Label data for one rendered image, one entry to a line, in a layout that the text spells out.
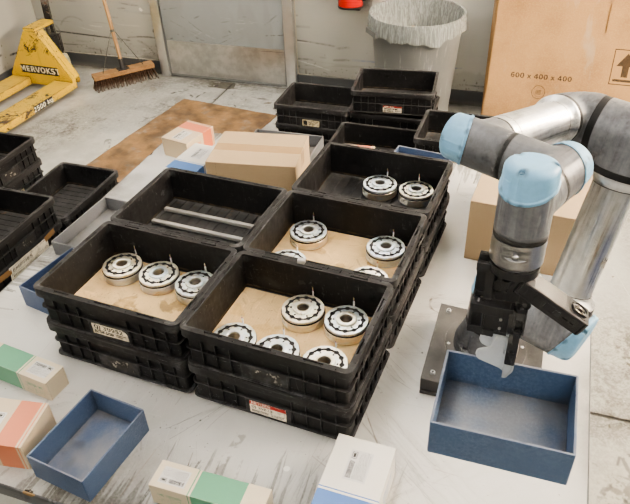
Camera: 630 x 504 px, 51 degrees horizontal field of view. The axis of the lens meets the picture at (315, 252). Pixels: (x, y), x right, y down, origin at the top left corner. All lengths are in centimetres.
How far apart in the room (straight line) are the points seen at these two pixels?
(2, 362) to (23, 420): 23
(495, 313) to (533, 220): 16
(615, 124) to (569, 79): 294
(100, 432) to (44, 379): 19
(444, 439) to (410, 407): 56
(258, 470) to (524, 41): 328
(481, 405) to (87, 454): 88
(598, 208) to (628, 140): 14
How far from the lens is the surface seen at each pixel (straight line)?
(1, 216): 291
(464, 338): 161
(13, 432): 160
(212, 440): 155
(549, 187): 91
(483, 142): 103
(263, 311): 162
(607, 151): 136
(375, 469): 137
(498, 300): 101
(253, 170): 217
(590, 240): 141
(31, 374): 173
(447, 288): 189
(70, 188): 320
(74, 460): 160
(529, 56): 426
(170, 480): 143
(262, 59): 489
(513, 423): 111
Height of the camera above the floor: 191
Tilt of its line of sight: 37 degrees down
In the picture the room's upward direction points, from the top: 3 degrees counter-clockwise
